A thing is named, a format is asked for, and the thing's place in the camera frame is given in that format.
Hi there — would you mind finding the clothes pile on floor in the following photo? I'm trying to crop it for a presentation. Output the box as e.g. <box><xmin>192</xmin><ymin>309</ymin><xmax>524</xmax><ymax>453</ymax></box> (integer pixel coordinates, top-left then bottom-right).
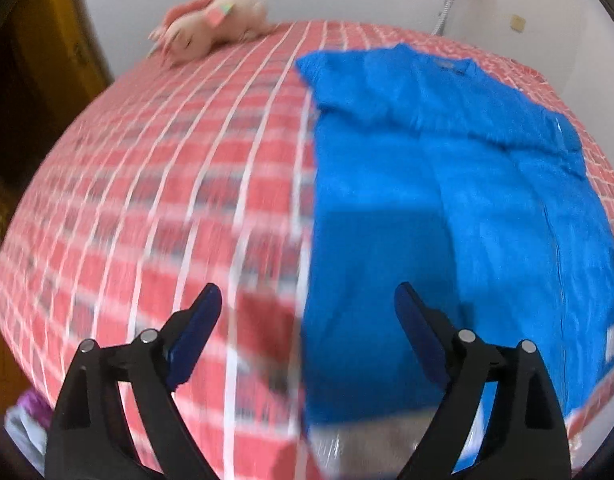
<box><xmin>4</xmin><ymin>388</ymin><xmax>53</xmax><ymax>477</ymax></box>

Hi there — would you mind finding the yellow wall socket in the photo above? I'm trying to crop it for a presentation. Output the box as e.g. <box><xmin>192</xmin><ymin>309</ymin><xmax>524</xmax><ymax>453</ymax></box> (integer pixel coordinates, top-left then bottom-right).
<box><xmin>510</xmin><ymin>14</ymin><xmax>526</xmax><ymax>34</ymax></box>

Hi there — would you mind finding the red plaid bed cover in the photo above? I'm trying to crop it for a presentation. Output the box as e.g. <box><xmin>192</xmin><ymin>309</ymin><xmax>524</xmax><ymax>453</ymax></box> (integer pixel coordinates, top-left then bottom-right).
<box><xmin>0</xmin><ymin>22</ymin><xmax>614</xmax><ymax>479</ymax></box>

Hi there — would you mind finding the blue puffer jacket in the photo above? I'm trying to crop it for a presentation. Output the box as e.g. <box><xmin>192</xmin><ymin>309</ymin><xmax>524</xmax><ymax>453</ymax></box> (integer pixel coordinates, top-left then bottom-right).
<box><xmin>294</xmin><ymin>42</ymin><xmax>614</xmax><ymax>476</ymax></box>

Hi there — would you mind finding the pink plush unicorn toy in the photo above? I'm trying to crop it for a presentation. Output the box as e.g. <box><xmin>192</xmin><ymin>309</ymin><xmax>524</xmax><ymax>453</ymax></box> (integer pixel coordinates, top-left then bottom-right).
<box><xmin>149</xmin><ymin>0</ymin><xmax>275</xmax><ymax>66</ymax></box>

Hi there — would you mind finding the wooden door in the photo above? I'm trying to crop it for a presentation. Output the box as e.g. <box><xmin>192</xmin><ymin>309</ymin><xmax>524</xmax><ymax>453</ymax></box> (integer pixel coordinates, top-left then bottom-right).
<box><xmin>0</xmin><ymin>0</ymin><xmax>112</xmax><ymax>178</ymax></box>

